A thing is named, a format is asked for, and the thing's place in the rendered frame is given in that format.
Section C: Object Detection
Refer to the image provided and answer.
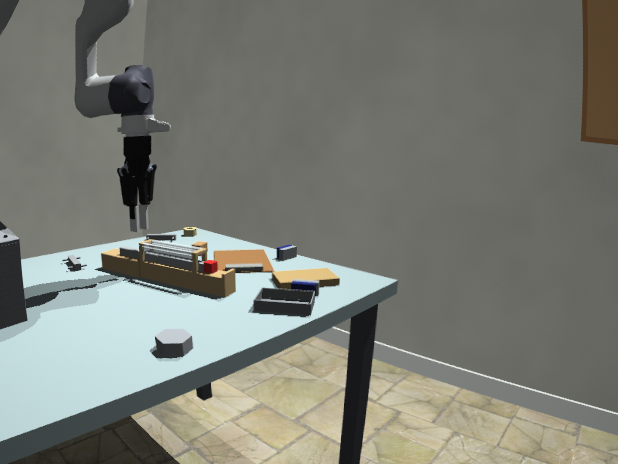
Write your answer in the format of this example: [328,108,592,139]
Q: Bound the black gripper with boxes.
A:
[117,136,157,232]

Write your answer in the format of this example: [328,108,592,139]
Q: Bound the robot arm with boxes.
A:
[0,0,170,137]

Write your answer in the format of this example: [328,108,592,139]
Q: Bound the tan rectangular block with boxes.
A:
[191,241,208,252]

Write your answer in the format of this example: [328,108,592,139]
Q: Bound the tan flat board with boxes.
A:
[272,268,340,289]

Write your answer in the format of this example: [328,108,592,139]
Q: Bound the brown clipboard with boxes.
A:
[214,249,274,273]

